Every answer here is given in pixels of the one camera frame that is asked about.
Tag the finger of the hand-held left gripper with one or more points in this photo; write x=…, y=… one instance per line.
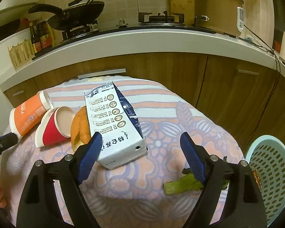
x=4, y=141

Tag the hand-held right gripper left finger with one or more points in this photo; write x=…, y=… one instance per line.
x=90, y=156

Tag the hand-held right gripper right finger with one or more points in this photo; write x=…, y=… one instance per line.
x=192, y=156

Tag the green vegetable scrap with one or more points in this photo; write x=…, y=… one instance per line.
x=180, y=182

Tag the white blue milk carton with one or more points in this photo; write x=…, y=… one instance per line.
x=109, y=128

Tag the orange white paper cup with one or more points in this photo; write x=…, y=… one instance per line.
x=28, y=116

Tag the orange snack bag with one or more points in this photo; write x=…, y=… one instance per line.
x=257, y=178

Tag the light blue plastic basket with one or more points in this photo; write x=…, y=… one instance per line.
x=275, y=182

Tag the orange bread bun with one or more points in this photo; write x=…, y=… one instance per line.
x=79, y=128

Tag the pink purple patterned blanket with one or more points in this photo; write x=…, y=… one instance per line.
x=161, y=128

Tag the red paper cup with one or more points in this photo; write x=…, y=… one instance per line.
x=51, y=133

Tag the woven chopstick holder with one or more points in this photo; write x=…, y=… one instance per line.
x=20, y=54

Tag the wooden base cabinets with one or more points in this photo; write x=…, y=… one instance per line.
x=168, y=71

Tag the dark sauce bottle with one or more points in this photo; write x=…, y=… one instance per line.
x=35, y=39
x=45, y=36

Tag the black glass gas stove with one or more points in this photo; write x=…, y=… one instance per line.
x=133, y=27

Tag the black wok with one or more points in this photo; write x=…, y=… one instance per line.
x=85, y=13

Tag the white plug-in power meter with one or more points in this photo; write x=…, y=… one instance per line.
x=241, y=19

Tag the brown rice cooker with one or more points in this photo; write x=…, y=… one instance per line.
x=216, y=11

